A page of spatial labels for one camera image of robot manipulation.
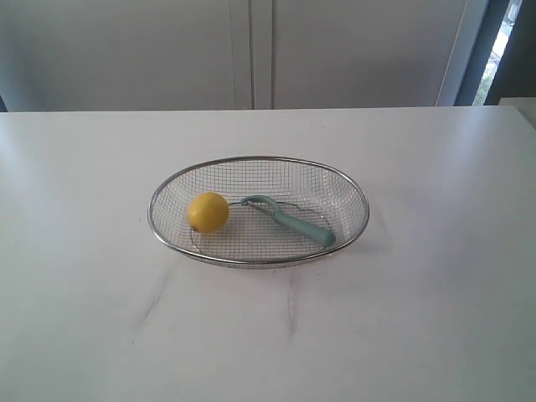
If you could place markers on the teal handled peeler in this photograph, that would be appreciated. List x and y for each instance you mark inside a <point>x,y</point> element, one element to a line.
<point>266,205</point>

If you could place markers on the yellow lemon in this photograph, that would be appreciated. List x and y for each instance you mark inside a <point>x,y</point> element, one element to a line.
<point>208,213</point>

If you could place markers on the oval wire mesh basket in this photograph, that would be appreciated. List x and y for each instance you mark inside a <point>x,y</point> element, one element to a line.
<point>307,190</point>

